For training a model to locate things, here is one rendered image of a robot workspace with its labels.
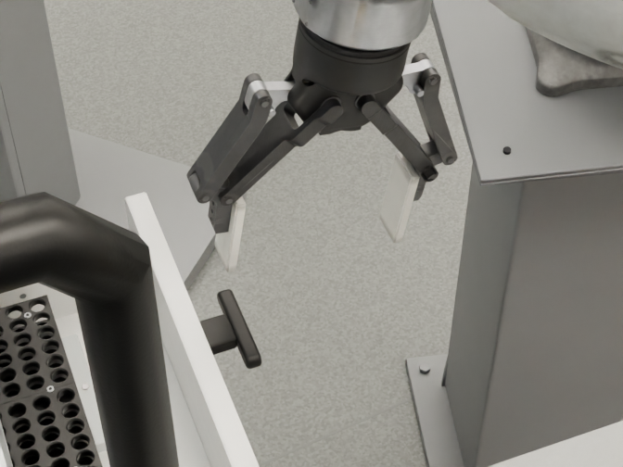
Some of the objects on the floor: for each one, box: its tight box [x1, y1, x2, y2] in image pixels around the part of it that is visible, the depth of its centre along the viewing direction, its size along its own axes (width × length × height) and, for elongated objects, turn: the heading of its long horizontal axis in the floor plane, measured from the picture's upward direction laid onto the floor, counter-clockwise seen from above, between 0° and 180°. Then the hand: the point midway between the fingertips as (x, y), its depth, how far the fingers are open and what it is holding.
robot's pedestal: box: [406, 163, 623, 467], centre depth 174 cm, size 30×30×76 cm
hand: (311, 233), depth 102 cm, fingers open, 13 cm apart
